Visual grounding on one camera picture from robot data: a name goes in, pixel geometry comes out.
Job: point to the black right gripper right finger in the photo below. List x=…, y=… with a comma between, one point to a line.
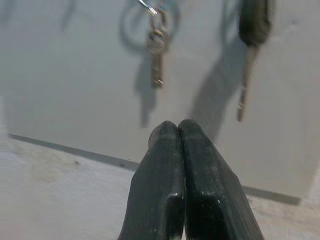
x=207, y=180

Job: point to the black-headed car key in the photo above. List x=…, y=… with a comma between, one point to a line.
x=253, y=22

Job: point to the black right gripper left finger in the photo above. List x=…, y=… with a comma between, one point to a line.
x=160, y=175

